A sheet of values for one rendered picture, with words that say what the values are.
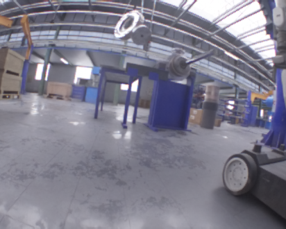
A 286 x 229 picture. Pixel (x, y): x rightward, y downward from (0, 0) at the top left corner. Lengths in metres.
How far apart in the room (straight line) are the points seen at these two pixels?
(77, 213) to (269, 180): 0.71
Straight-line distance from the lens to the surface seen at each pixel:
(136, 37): 1.29
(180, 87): 2.51
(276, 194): 0.65
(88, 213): 0.46
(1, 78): 4.16
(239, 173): 0.70
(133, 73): 1.83
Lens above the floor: 0.35
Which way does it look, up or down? 5 degrees down
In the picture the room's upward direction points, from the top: 9 degrees clockwise
